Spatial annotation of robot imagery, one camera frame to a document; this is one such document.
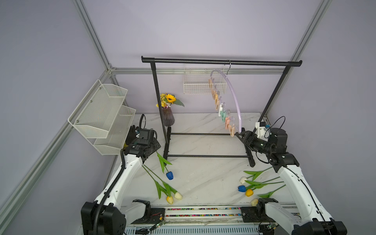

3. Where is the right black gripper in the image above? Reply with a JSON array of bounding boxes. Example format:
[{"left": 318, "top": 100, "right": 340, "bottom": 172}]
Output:
[{"left": 235, "top": 132, "right": 274, "bottom": 156}]

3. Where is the blue tulip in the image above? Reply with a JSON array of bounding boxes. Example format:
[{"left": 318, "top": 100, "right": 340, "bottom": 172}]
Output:
[
  {"left": 156, "top": 152, "right": 174, "bottom": 180},
  {"left": 238, "top": 177, "right": 283, "bottom": 193}
]

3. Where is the black clothes rack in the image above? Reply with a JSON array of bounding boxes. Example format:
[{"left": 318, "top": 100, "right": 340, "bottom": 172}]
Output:
[{"left": 141, "top": 57, "right": 303, "bottom": 167}]

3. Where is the purple clip hanger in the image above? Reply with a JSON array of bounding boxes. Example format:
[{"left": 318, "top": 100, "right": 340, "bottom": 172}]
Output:
[{"left": 208, "top": 60, "right": 242, "bottom": 137}]

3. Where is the white tulip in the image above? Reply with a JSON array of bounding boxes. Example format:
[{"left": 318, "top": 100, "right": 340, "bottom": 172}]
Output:
[
  {"left": 142, "top": 164, "right": 183, "bottom": 201},
  {"left": 240, "top": 167, "right": 272, "bottom": 185}
]

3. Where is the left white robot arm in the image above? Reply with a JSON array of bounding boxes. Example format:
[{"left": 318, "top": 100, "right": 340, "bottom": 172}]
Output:
[{"left": 80, "top": 129, "right": 161, "bottom": 235}]

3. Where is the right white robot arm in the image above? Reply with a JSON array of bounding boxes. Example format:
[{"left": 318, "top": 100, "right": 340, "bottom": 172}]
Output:
[{"left": 238, "top": 128, "right": 348, "bottom": 235}]

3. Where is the black and yellow glove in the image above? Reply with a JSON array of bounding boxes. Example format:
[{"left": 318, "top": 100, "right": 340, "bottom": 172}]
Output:
[{"left": 123, "top": 125, "right": 139, "bottom": 148}]

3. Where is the purple ribbed glass vase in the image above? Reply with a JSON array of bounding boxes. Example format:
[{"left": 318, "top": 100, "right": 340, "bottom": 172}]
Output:
[{"left": 162, "top": 107, "right": 175, "bottom": 127}]

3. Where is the yellow tulip right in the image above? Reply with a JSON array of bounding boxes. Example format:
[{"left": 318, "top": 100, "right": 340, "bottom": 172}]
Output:
[{"left": 245, "top": 189, "right": 254, "bottom": 197}]

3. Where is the yellow tulip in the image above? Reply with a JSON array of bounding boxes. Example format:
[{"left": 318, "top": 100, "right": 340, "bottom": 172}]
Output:
[
  {"left": 245, "top": 189, "right": 254, "bottom": 197},
  {"left": 143, "top": 167, "right": 174, "bottom": 205}
]

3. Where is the white mesh shelf basket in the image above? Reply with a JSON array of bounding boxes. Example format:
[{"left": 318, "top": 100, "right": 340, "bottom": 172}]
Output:
[{"left": 68, "top": 80, "right": 136, "bottom": 156}]

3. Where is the sunflower bouquet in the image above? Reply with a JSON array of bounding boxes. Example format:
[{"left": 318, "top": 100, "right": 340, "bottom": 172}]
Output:
[{"left": 160, "top": 94, "right": 185, "bottom": 109}]

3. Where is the yellow tulip left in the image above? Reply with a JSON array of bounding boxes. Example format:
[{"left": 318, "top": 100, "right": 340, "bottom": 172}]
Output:
[{"left": 143, "top": 167, "right": 174, "bottom": 205}]

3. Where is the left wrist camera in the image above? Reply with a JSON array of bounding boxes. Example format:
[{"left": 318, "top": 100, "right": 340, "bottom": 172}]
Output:
[{"left": 139, "top": 128, "right": 156, "bottom": 141}]

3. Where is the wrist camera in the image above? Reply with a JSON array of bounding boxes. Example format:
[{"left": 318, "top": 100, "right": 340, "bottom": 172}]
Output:
[
  {"left": 139, "top": 128, "right": 156, "bottom": 141},
  {"left": 255, "top": 121, "right": 270, "bottom": 138}
]

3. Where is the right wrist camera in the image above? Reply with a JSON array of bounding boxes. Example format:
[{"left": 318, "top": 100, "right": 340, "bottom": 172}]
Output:
[{"left": 255, "top": 121, "right": 270, "bottom": 138}]

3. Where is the white wire wall basket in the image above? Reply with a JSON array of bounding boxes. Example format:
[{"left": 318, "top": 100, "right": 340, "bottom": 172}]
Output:
[{"left": 183, "top": 69, "right": 227, "bottom": 95}]

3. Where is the metal base rail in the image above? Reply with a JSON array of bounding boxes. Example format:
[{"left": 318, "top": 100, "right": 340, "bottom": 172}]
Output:
[{"left": 124, "top": 206, "right": 287, "bottom": 235}]

